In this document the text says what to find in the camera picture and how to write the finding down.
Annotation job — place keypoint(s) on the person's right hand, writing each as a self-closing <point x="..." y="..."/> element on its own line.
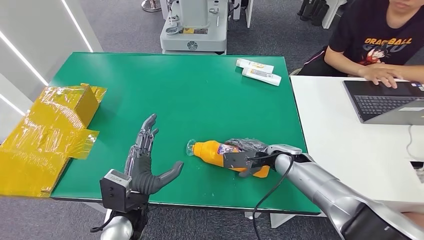
<point x="381" y="74"/>

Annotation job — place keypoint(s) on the black and white desk device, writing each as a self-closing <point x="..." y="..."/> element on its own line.
<point x="419" y="170"/>

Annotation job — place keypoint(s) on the large white table foot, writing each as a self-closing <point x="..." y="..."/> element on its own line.
<point x="280" y="220"/>

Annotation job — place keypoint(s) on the white tube with grey print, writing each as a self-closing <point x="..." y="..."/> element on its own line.
<point x="261" y="76"/>

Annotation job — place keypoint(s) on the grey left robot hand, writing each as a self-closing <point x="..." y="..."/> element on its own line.
<point x="142" y="169"/>

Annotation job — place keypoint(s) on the white robot base machine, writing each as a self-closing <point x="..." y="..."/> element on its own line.
<point x="195" y="39"/>

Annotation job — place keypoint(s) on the black objects on floor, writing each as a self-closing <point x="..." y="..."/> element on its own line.
<point x="311" y="10"/>

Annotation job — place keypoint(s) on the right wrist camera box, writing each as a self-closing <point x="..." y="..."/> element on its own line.
<point x="235" y="160"/>

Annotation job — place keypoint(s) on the yellow taped cardboard box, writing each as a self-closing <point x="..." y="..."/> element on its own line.
<point x="43" y="139"/>

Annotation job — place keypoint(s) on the small white table foot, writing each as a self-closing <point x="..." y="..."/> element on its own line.
<point x="251" y="215"/>

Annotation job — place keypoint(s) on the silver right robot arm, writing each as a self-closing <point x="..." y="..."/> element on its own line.
<point x="331" y="195"/>

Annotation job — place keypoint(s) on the white furniture leg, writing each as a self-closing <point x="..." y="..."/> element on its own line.
<point x="331" y="13"/>

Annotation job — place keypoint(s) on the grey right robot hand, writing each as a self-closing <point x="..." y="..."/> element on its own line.
<point x="248" y="144"/>

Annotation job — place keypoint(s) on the person's left forearm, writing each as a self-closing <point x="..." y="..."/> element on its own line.
<point x="414" y="72"/>

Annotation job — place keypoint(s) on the white furniture panel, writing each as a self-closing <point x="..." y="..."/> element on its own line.
<point x="247" y="11"/>

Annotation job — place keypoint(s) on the white table leg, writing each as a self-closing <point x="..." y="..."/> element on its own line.
<point x="96" y="207"/>

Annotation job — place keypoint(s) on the person's bare leg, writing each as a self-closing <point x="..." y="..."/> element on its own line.
<point x="415" y="218"/>

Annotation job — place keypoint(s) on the person's right forearm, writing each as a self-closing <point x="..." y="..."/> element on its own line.
<point x="342" y="62"/>

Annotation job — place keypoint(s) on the chrome chair base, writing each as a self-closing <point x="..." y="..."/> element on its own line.
<point x="151" y="5"/>

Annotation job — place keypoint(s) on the white tube with yellow print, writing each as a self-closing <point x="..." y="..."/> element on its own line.
<point x="255" y="65"/>

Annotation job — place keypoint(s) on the orange detergent bottle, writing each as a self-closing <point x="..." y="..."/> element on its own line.
<point x="207" y="152"/>

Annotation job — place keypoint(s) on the dark grey laptop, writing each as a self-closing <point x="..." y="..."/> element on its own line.
<point x="384" y="102"/>

